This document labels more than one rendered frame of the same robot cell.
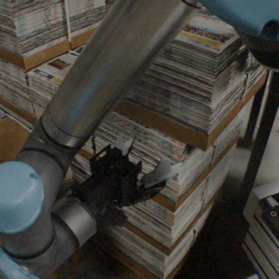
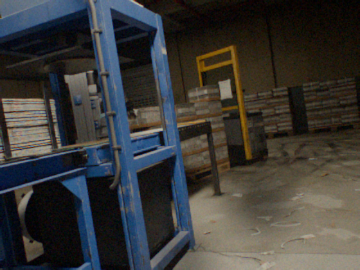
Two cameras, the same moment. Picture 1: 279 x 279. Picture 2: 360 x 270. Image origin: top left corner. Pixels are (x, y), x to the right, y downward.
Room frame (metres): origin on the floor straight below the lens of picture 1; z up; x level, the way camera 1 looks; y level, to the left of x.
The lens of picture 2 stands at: (1.54, -4.16, 0.86)
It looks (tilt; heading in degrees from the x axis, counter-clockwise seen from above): 3 degrees down; 96
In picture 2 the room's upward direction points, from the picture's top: 9 degrees counter-clockwise
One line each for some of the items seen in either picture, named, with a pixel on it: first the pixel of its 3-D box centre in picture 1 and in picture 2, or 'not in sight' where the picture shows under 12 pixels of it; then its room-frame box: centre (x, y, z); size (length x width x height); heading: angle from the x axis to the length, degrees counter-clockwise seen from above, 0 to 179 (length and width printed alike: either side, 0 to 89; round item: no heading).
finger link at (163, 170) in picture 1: (163, 169); not in sight; (0.41, -0.04, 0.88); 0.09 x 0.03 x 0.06; 116
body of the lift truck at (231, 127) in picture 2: not in sight; (240, 137); (1.99, 1.43, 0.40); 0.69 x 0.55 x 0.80; 141
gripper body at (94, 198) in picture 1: (106, 187); not in sight; (0.36, 0.06, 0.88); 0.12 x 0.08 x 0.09; 142
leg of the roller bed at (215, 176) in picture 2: (258, 98); (213, 163); (1.50, -0.67, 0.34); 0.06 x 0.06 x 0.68; 73
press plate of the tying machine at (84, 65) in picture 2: not in sight; (75, 63); (0.76, -2.18, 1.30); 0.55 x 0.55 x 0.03; 73
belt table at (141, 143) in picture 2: not in sight; (90, 151); (0.76, -2.18, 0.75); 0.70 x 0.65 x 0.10; 73
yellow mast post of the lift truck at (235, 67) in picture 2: not in sight; (240, 103); (2.01, 0.93, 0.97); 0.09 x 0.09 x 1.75; 51
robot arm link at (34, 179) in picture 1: (23, 200); not in sight; (0.26, 0.15, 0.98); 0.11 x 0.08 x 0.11; 171
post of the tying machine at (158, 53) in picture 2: not in sight; (171, 134); (1.27, -2.02, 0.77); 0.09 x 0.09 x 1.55; 73
